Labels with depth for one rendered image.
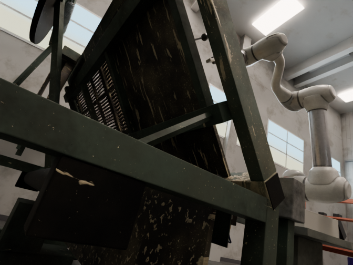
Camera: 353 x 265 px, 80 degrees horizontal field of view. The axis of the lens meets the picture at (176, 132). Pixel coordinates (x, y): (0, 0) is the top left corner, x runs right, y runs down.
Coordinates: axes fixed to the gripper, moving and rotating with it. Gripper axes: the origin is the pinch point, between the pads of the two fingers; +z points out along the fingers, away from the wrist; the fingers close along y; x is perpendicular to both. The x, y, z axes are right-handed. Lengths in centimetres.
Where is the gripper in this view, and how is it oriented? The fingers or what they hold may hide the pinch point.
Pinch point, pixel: (212, 60)
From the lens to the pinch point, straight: 117.8
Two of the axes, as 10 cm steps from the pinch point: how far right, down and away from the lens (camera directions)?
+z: -7.4, 2.5, -6.2
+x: -6.0, 1.6, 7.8
